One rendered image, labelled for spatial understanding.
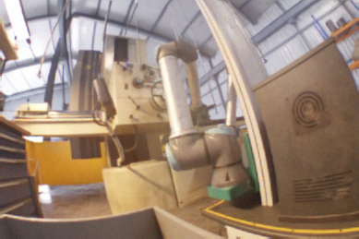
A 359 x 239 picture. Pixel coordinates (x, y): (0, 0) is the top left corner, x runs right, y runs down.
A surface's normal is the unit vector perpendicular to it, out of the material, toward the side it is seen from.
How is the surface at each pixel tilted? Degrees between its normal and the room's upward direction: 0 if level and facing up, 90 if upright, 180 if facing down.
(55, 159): 90
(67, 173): 90
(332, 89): 90
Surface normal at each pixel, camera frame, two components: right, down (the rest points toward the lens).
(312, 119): -0.88, 0.04
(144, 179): 0.51, -0.37
